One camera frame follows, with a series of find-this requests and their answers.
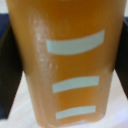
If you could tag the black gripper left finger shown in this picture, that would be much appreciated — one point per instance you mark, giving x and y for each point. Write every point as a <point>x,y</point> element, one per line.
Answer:
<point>9,73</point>

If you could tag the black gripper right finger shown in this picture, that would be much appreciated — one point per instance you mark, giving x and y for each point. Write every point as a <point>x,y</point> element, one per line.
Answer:
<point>122,63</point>

